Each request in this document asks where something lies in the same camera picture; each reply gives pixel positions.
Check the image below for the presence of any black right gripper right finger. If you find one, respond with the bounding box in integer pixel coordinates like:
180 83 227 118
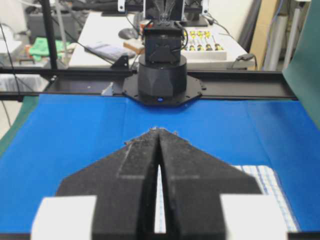
158 129 288 240

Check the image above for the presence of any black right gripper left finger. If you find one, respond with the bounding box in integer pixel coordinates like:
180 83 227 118
31 128 160 240

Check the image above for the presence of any white blue striped towel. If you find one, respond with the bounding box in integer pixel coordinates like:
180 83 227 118
153 165 300 234

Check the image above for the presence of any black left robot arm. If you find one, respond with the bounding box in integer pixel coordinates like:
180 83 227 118
137 21 187 98

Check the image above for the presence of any blue table mat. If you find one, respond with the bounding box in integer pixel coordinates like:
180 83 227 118
0 94 320 233

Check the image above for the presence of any dark blue notebook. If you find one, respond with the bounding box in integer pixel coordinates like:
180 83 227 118
84 42 136 62

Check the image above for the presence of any screwdriver set in tray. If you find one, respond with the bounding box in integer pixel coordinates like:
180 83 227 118
181 28 228 61

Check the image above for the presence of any white background desk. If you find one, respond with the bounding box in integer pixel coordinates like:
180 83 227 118
68 11 255 71

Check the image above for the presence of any green backdrop sheet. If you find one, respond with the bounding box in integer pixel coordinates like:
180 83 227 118
283 0 320 126

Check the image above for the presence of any black computer mouse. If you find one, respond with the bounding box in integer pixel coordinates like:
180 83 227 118
118 28 139 40

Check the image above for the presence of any green cloth on shelf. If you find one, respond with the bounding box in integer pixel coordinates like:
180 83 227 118
28 37 65 61

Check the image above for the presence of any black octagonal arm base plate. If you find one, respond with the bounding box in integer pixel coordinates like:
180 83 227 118
122 75 207 107

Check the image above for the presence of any black aluminium frame rail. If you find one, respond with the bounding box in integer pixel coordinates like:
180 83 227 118
0 66 297 100

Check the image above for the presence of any black vertical frame post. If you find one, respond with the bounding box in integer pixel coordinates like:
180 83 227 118
39 0 58 70

